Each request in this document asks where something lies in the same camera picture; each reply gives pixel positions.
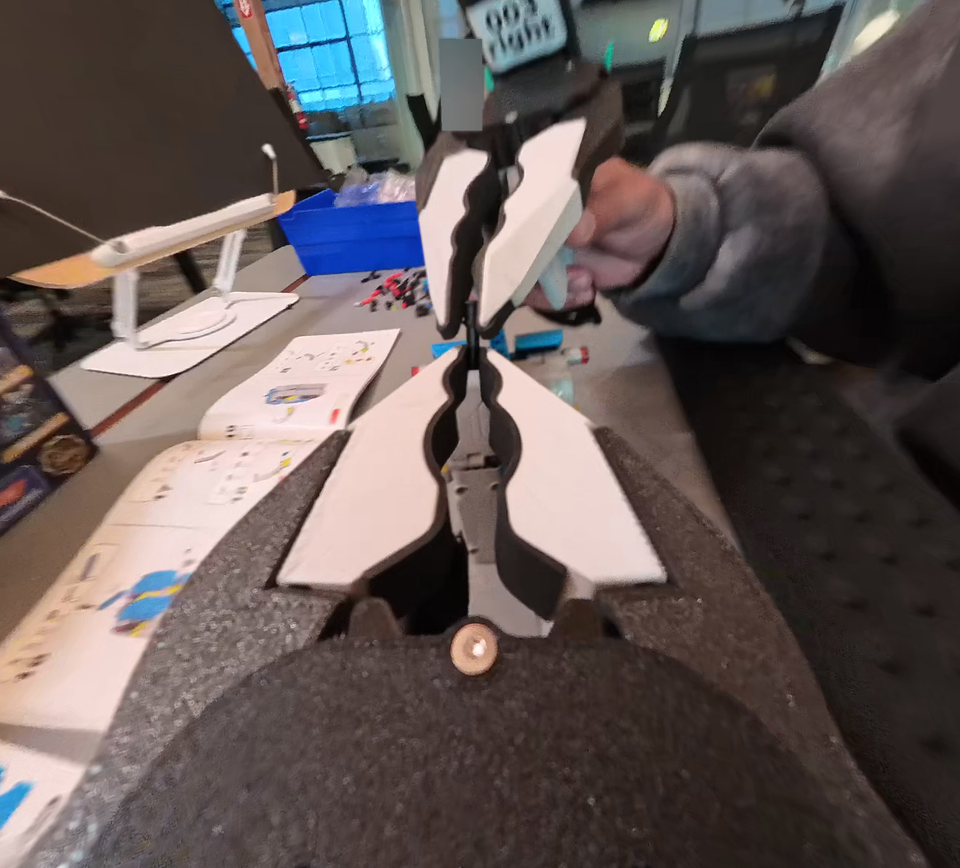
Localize blue printed leaflet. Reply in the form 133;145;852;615
0;739;89;841

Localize pile of small brick parts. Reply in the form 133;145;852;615
354;268;438;319

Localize person's right hand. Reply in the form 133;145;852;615
523;157;676;316

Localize crumpled clear plastic bag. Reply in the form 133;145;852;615
333;165;418;209

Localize grey desk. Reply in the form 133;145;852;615
0;241;740;868

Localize dark robot kit box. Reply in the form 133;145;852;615
0;304;100;537

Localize white adjustable stand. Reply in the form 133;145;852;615
0;142;300;381

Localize open instruction booklet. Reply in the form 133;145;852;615
0;328;403;736

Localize black divider panel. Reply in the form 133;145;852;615
0;0;333;282

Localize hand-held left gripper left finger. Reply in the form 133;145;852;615
276;346;462;593

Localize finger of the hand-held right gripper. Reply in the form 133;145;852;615
416;151;492;339
476;118;590;340

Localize person's right forearm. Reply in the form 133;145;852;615
607;0;960;378

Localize dark dotted cloth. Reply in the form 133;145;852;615
658;334;960;813

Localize blue storage bin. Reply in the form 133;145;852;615
277;187;427;279

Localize large paned window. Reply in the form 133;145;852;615
206;0;400;113

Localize blue brick toy car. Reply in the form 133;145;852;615
429;328;591;571

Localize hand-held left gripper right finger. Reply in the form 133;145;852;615
486;349;669;622

